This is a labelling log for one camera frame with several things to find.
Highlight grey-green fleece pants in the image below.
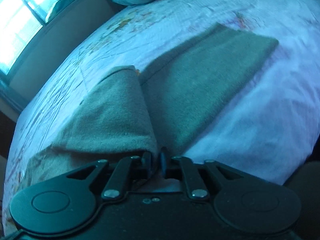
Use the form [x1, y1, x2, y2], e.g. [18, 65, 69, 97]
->
[21, 24, 278, 187]

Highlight window with frame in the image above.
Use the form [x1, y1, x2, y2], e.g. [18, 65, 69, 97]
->
[1, 0, 56, 76]

